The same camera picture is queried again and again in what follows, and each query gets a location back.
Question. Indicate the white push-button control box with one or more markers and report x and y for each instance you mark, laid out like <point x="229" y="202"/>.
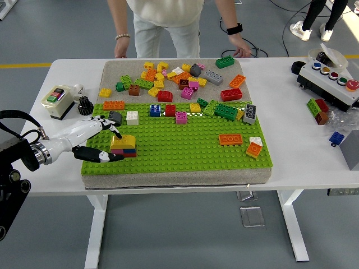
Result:
<point x="325" y="84"/>

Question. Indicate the person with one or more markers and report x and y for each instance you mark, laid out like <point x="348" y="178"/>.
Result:
<point x="168" y="28"/>

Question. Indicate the beige switch box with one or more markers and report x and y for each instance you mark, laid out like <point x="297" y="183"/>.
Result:
<point x="57" y="98"/>

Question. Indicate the small clear plastic case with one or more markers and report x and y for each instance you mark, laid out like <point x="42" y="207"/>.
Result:
<point x="245" y="195"/>

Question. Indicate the magenta two-by-two brick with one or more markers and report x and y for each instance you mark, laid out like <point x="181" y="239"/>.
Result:
<point x="187" y="93"/>

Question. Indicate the yellow curved brick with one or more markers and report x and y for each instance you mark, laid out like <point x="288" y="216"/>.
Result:
<point x="124" y="142"/>

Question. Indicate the dark green two-by-four brick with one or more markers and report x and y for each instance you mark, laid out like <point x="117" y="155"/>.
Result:
<point x="225" y="61"/>
<point x="226" y="111"/>

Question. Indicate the grey box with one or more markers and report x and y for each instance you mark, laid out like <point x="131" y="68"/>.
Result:
<point x="352" y="151"/>

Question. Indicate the black wristband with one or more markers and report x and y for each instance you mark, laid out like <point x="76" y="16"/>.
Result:
<point x="234" y="28"/>

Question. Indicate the small yellow brick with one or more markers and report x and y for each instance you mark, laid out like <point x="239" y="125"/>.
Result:
<point x="240" y="115"/>

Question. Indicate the blue brick with keyring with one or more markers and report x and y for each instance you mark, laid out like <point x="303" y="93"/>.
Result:
<point x="336" y="137"/>

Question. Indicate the blue two-by-two brick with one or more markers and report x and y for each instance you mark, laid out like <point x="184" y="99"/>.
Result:
<point x="155" y="111"/>

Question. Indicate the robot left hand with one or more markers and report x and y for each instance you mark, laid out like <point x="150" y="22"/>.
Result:
<point x="75" y="133"/>

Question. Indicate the white desk frame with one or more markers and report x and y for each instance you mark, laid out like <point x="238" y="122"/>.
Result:
<point x="3" y="14"/>

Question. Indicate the large clear plastic case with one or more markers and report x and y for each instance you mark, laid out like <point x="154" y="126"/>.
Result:
<point x="252" y="217"/>

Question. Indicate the small pink brick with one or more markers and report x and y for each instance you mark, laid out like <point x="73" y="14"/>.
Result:
<point x="164" y="72"/>
<point x="201" y="66"/>

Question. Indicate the large orange brick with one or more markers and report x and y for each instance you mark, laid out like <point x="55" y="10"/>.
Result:
<point x="182" y="76"/>

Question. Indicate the brown two-by-two brick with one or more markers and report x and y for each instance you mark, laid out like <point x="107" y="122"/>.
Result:
<point x="133" y="90"/>

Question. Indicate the red two-by-four brick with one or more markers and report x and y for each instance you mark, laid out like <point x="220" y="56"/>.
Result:
<point x="129" y="155"/>
<point x="231" y="94"/>

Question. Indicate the yellow two-by-two brick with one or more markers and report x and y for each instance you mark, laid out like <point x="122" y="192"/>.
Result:
<point x="105" y="92"/>
<point x="195" y="107"/>

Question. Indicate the lime green two-by-four brick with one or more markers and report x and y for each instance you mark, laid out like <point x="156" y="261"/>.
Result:
<point x="143" y="83"/>

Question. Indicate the person's right forearm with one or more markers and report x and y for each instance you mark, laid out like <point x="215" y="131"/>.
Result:
<point x="117" y="16"/>

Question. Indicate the person's left hand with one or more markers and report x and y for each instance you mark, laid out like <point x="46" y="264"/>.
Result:
<point x="239" y="45"/>

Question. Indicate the orange two-by-four brick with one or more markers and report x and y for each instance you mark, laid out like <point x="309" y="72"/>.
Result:
<point x="113" y="106"/>
<point x="230" y="139"/>
<point x="237" y="81"/>

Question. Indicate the dark grey sloped brick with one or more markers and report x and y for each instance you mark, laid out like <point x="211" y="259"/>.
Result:
<point x="195" y="70"/>

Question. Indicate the clear plastic bag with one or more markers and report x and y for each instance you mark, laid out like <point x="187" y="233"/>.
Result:
<point x="340" y="120"/>

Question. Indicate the red curved brick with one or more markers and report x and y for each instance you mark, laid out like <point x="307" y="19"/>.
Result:
<point x="165" y="96"/>

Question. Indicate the person's left forearm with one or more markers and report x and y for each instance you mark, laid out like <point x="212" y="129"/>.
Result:
<point x="227" y="14"/>

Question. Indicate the white table leg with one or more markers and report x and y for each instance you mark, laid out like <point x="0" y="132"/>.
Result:
<point x="293" y="224"/>
<point x="95" y="232"/>

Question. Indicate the yellow L-shaped brick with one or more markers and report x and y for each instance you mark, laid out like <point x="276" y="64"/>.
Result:
<point x="162" y="65"/>

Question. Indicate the person's right hand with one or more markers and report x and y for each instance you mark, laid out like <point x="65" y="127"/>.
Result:
<point x="121" y="47"/>

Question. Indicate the grey two-by-four brick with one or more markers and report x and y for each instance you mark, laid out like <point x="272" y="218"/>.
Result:
<point x="212" y="77"/>
<point x="249" y="113"/>

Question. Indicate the blue sloped brick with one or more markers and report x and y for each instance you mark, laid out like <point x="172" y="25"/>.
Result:
<point x="130" y="151"/>

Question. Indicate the red two-by-two brick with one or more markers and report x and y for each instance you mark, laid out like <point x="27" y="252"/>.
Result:
<point x="170" y="110"/>

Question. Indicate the green studded baseplate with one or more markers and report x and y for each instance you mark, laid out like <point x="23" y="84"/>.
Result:
<point x="196" y="159"/>

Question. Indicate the table height control panel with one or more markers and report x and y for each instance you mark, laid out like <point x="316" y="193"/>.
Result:
<point x="342" y="192"/>

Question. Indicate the small dark green brick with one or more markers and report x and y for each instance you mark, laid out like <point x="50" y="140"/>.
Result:
<point x="202" y="102"/>
<point x="120" y="87"/>

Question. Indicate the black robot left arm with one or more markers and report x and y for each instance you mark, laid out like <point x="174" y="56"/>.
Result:
<point x="14" y="173"/>

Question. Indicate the pink two-by-two brick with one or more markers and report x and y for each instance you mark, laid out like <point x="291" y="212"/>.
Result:
<point x="116" y="151"/>
<point x="181" y="118"/>
<point x="193" y="85"/>

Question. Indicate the white two-by-two brick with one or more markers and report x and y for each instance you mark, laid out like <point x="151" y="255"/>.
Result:
<point x="132" y="118"/>

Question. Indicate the clear plastic container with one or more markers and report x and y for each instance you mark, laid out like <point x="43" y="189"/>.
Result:
<point x="338" y="60"/>

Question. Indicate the black gear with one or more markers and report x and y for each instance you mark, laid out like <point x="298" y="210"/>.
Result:
<point x="85" y="106"/>

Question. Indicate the orange and yellow brick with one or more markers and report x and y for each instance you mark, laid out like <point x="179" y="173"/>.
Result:
<point x="254" y="150"/>

